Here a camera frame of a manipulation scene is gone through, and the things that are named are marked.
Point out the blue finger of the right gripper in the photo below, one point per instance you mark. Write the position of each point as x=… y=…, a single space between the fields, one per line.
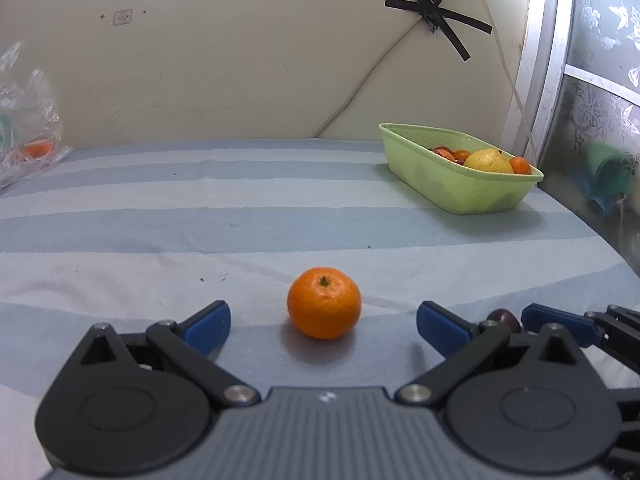
x=583 y=329

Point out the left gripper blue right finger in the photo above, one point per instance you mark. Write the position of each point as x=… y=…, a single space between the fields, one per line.
x=446 y=332

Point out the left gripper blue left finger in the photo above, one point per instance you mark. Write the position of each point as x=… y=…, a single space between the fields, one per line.
x=201 y=333

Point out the dark purple plum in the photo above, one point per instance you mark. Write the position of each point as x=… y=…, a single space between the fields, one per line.
x=506 y=318

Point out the orange mandarin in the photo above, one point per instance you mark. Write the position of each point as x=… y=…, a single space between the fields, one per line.
x=520 y=165
x=460 y=156
x=324 y=303

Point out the red tomato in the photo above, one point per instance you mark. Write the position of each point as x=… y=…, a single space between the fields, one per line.
x=444 y=153

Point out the striped blue bed sheet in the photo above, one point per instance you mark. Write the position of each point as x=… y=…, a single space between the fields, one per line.
x=138 y=234

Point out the light green plastic basket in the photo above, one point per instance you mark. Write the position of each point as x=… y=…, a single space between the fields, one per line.
x=411 y=156

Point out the green object behind glass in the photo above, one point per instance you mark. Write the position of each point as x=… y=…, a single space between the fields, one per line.
x=602 y=175

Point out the yellow lemon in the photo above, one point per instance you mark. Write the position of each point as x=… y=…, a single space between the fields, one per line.
x=489 y=160

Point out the orange mandarin in basket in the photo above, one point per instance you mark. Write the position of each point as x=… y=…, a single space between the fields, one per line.
x=520 y=165

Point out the frosted glass door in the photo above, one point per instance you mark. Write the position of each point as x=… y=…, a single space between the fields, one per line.
x=579 y=74

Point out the orange fruit in bag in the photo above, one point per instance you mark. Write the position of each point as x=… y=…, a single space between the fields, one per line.
x=38 y=149

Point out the clear plastic bag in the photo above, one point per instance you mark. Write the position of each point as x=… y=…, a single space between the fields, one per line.
x=28 y=113

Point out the black tape cross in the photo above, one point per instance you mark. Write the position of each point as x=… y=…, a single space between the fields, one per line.
x=437 y=18

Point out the wall sticker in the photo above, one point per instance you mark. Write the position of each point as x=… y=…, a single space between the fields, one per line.
x=123 y=17

